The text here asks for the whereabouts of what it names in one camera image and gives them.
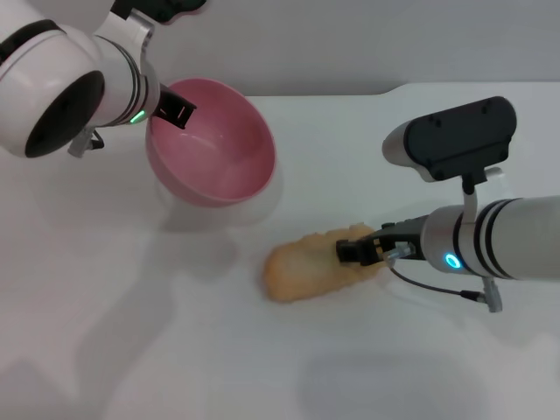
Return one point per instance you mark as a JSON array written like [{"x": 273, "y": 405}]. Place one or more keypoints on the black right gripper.
[{"x": 404, "y": 234}]

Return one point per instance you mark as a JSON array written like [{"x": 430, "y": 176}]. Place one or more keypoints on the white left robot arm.
[{"x": 44, "y": 65}]

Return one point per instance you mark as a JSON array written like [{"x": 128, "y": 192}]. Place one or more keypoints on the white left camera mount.
[{"x": 127, "y": 28}]

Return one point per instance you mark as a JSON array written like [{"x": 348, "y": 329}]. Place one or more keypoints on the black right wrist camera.
[{"x": 459, "y": 135}]

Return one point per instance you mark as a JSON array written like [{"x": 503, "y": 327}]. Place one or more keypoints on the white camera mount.
[
  {"x": 127, "y": 28},
  {"x": 469, "y": 205}
]

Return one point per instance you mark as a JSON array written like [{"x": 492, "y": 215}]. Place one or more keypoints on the ridged golden bread loaf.
[{"x": 302, "y": 271}]

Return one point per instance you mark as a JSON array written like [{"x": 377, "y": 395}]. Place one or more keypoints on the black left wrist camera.
[{"x": 175, "y": 6}]

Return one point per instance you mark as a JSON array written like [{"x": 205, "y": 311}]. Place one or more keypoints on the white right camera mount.
[{"x": 469, "y": 205}]

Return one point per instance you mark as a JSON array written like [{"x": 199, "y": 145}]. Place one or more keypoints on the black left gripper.
[{"x": 165, "y": 102}]

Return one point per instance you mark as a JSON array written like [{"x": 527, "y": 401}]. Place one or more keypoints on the pink plastic bowl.
[{"x": 227, "y": 175}]

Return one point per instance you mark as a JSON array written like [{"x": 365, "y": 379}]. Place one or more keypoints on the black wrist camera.
[
  {"x": 175, "y": 6},
  {"x": 459, "y": 135}
]

